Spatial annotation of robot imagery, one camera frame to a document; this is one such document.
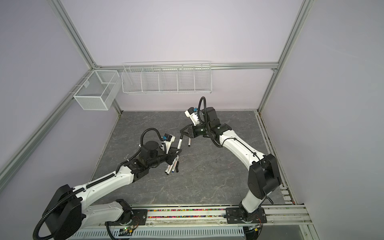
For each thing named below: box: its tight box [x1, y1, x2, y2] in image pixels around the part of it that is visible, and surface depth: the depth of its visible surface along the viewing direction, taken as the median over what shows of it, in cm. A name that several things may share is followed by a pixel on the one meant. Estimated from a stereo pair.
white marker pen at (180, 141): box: [177, 133, 184, 149], surface depth 79 cm
